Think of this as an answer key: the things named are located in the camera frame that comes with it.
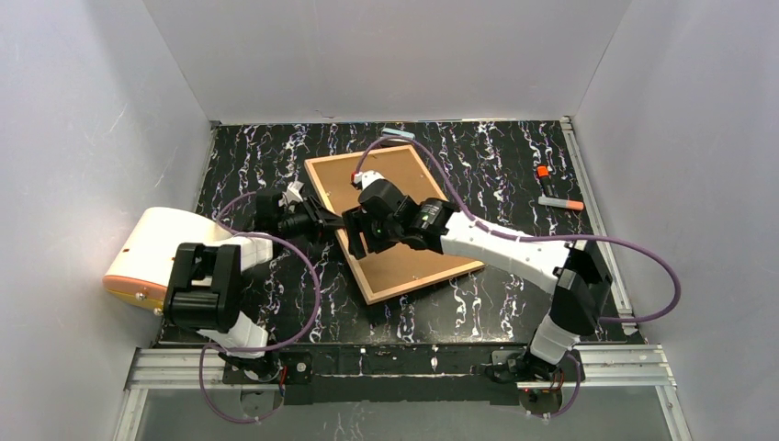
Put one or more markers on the brown cardboard backing board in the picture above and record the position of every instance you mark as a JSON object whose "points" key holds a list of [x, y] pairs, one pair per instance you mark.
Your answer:
{"points": [[400, 269]]}

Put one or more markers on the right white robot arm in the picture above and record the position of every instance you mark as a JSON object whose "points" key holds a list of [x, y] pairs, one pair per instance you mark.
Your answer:
{"points": [[573, 271]]}

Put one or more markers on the black marker orange cap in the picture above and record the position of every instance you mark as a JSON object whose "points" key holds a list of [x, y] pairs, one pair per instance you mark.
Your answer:
{"points": [[545, 181]]}

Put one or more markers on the teal white stapler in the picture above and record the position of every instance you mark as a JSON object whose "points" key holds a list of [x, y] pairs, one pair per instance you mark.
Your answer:
{"points": [[396, 134]]}

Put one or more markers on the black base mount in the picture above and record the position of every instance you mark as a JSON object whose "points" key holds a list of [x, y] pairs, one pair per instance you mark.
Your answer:
{"points": [[291, 367], [546, 390]]}

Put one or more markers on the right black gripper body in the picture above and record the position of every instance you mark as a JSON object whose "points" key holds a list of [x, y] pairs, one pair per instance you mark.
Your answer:
{"points": [[355, 232]]}

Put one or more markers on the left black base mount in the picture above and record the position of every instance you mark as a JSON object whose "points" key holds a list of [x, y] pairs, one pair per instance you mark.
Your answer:
{"points": [[291, 367]]}

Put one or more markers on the aluminium rail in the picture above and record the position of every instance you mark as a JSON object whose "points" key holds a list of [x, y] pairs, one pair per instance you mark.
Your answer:
{"points": [[186, 369]]}

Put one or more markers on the white cylindrical orange-based device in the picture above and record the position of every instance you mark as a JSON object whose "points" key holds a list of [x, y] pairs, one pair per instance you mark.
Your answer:
{"points": [[141, 270]]}

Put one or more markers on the grey marker salmon cap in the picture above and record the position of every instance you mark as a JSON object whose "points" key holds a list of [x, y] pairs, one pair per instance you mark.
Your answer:
{"points": [[561, 203]]}

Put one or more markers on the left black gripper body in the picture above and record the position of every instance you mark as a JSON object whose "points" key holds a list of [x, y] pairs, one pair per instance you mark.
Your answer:
{"points": [[314, 218]]}

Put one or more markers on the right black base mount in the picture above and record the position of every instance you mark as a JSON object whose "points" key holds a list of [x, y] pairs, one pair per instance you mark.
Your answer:
{"points": [[546, 390]]}

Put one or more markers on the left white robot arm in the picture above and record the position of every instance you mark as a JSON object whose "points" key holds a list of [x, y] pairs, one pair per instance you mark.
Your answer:
{"points": [[205, 288]]}

